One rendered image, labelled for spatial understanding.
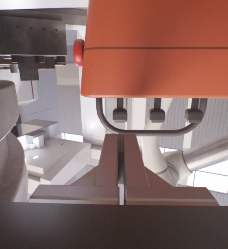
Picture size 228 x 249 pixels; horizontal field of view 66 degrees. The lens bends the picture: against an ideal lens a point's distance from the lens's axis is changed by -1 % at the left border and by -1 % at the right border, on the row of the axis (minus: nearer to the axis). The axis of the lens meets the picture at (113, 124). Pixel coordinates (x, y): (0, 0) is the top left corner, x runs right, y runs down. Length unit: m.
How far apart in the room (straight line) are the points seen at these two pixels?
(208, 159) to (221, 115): 13.09
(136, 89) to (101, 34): 0.06
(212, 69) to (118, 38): 0.10
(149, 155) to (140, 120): 2.58
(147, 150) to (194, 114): 0.46
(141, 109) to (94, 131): 1.12
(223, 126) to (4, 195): 13.63
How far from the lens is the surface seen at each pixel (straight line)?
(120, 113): 0.26
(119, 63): 0.18
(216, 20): 0.21
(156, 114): 0.26
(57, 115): 5.84
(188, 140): 3.35
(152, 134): 0.33
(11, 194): 1.35
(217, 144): 0.85
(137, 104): 3.24
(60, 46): 1.30
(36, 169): 3.13
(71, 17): 1.44
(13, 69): 2.41
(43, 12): 1.42
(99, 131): 3.66
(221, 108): 13.83
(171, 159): 0.87
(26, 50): 1.30
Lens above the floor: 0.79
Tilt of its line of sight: 16 degrees up
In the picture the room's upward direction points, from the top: 180 degrees clockwise
